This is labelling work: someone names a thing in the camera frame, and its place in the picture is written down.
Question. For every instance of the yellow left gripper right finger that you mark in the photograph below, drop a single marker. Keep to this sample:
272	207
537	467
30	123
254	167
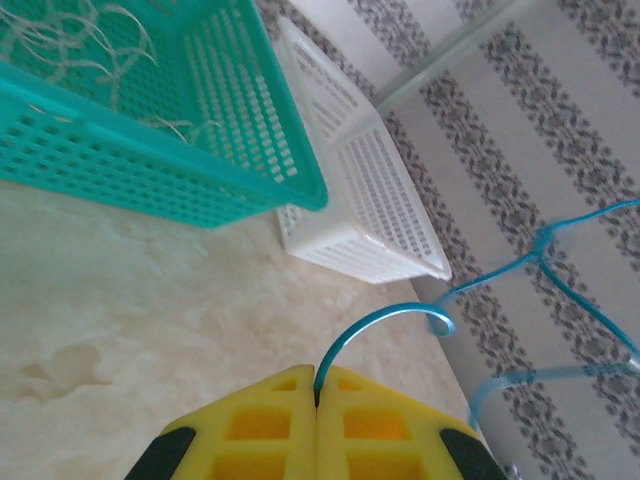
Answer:
410	415

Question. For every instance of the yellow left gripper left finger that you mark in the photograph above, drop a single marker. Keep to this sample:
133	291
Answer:
225	415

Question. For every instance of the white plastic basket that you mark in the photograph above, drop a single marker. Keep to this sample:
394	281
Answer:
380	220

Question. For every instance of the teal plastic basket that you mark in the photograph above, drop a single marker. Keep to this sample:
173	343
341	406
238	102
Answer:
150	170

